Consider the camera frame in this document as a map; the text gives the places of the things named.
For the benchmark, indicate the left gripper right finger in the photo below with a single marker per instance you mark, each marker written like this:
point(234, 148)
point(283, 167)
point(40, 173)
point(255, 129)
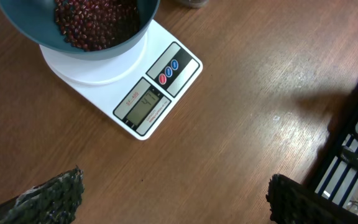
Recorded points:
point(290, 202)

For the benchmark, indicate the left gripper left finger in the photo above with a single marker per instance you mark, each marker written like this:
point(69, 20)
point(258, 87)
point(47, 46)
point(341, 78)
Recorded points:
point(54, 201)

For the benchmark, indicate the red adzuki beans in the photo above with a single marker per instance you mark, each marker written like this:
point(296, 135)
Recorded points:
point(93, 25)

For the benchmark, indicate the blue plastic bowl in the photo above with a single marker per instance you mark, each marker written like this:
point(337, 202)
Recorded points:
point(34, 20)

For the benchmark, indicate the clear plastic bean container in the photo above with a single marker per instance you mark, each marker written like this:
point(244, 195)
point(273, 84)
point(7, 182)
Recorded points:
point(193, 3)

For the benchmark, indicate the white digital kitchen scale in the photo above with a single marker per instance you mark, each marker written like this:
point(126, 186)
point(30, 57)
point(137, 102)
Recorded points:
point(138, 88)

